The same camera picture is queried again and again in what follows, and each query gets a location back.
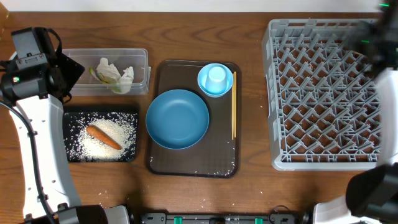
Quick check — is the green foil snack wrapper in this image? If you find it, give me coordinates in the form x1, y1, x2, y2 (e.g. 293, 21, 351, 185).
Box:
89, 67, 122, 94

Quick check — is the white tissue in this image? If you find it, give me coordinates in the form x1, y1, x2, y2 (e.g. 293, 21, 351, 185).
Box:
96, 58, 134, 95

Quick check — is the orange carrot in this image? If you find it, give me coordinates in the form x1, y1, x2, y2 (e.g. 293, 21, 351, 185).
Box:
86, 126, 122, 150

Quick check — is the pile of white rice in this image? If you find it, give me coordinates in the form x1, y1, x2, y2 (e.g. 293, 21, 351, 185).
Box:
65, 111, 139, 162

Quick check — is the dark blue plate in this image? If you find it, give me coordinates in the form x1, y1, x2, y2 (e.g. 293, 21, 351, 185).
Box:
146, 89, 210, 150

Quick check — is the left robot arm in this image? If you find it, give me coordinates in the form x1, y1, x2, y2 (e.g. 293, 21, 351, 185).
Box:
1, 27, 131, 223

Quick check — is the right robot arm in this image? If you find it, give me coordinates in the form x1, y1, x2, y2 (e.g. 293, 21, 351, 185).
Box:
301, 0, 397, 224

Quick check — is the grey dishwasher rack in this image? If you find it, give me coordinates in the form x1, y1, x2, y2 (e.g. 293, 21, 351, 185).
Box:
262, 19, 381, 171

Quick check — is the clear plastic bin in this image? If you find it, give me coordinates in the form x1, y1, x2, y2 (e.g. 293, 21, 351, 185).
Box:
63, 48, 150, 96

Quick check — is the black plastic tray bin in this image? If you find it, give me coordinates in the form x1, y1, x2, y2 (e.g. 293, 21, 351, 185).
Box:
62, 105, 141, 164

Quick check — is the light blue bowl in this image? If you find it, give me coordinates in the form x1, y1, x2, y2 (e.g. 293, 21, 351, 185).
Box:
197, 63, 233, 98

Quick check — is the light blue cup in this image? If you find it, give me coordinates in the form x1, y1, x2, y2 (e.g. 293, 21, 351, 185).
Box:
205, 66, 226, 95

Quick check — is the wooden chopstick left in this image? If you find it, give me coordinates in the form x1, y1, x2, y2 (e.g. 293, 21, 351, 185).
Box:
231, 72, 236, 140

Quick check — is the wooden chopstick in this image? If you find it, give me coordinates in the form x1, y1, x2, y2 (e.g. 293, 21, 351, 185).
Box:
231, 72, 236, 140
233, 72, 237, 138

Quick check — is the wooden chopstick right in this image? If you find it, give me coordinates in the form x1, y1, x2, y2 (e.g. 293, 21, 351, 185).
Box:
233, 72, 237, 138

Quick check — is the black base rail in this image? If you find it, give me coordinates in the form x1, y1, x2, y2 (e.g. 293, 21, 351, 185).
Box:
136, 205, 313, 224

